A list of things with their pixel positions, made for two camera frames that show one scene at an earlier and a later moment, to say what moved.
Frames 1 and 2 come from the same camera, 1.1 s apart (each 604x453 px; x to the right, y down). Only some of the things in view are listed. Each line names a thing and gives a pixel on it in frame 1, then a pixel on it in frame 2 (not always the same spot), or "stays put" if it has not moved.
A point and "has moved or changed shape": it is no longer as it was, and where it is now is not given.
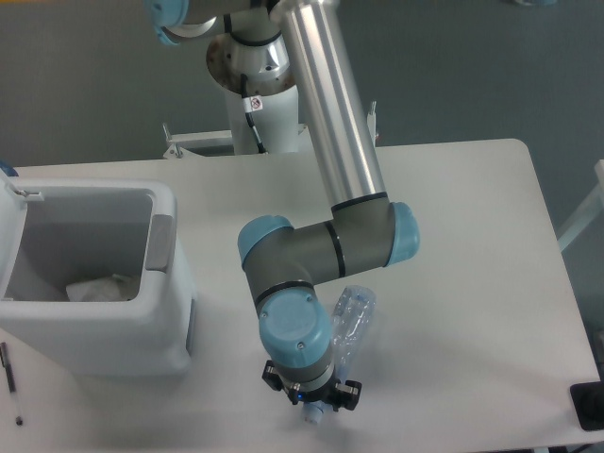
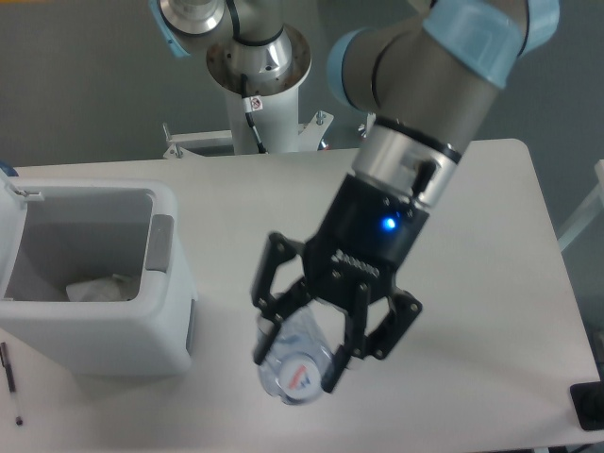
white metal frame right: (593, 210) stays put
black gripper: (336, 394) -> (362, 237)
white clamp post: (371, 120) stays put
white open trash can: (55, 233) stays put
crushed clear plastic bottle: (351, 318) has moved or changed shape
